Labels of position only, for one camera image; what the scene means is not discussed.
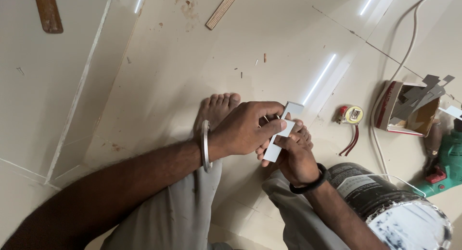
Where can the person's left hand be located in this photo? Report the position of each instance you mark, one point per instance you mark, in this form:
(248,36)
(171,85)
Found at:
(238,132)

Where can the person's right hand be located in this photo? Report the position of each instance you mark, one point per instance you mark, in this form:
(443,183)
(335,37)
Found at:
(297,163)

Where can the person's right fingers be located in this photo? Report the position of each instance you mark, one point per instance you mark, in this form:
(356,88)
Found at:
(288,141)

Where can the white laminate strip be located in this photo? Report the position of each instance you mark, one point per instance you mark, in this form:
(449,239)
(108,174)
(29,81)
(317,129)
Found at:
(273,150)

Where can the person's right foot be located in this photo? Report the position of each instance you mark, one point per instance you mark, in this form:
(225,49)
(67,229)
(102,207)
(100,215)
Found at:
(306,134)

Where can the person's foot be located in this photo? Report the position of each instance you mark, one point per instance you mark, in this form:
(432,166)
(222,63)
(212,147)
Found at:
(216,111)
(306,134)

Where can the black wristband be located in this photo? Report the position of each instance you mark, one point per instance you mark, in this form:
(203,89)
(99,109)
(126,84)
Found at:
(310,184)

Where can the yellow tape measure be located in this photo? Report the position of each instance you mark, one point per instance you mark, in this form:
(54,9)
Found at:
(352,115)

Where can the person's right trouser leg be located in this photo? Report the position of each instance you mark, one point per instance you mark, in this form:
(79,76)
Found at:
(292,214)

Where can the person's trouser leg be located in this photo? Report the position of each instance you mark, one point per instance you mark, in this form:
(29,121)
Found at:
(292,214)
(169,214)

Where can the person's left foot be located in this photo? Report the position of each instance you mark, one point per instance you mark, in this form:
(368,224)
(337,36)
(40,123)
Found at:
(216,111)

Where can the steel bangle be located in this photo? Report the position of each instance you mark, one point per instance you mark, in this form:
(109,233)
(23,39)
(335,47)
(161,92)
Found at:
(205,147)

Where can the black adhesive can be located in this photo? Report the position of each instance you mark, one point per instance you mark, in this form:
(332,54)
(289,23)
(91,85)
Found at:
(389,206)

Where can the cardboard box of grey strips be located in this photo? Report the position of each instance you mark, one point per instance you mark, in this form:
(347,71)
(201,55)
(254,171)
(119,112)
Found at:
(408,109)

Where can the person's left trouser leg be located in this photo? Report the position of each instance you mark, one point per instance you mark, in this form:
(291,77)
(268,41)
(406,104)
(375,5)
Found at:
(169,214)

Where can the plywood strip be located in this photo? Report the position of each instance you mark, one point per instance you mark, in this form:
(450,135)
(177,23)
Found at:
(223,8)

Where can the green power drill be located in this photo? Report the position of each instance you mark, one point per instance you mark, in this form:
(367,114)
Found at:
(449,159)

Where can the white laminate offcut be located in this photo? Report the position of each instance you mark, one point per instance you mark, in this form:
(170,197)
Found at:
(452,112)

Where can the brown wooden batten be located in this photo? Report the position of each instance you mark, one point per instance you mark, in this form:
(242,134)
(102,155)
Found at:
(48,11)

